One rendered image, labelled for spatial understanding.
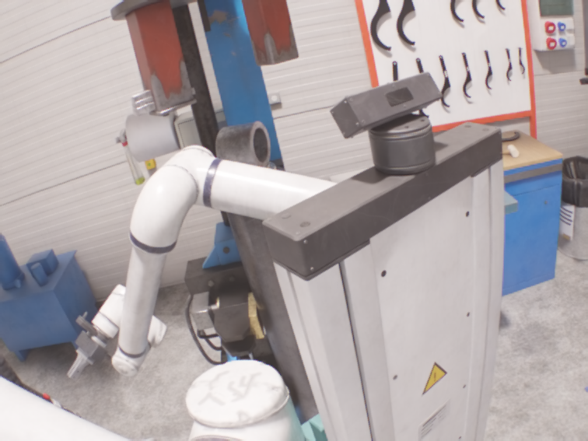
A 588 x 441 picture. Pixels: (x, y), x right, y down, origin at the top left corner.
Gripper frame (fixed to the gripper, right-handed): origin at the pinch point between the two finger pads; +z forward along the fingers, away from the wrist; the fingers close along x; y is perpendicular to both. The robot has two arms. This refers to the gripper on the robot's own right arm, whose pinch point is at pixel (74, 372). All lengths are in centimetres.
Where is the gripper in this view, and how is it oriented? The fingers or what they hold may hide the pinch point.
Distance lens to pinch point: 150.1
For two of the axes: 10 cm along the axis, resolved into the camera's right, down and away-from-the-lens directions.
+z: -4.9, 7.6, -4.2
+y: 4.0, 6.3, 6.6
